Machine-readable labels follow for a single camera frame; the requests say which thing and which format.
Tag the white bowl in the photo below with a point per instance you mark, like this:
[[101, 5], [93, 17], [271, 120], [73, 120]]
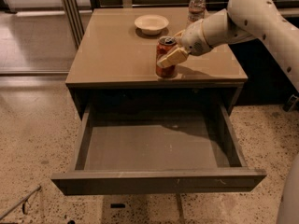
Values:
[[151, 24]]

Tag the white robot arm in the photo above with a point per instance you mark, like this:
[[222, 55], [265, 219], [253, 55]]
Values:
[[241, 20]]

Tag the grey metal rod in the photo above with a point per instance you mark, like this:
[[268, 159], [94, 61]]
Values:
[[22, 200]]

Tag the open grey top drawer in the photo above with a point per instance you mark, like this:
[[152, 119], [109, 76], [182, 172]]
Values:
[[180, 151]]

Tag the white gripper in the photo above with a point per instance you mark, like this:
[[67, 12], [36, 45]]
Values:
[[193, 40]]

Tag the grey cabinet with tan top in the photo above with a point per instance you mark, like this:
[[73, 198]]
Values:
[[114, 54]]

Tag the clear plastic water bottle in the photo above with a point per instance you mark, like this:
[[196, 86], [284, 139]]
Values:
[[196, 11]]

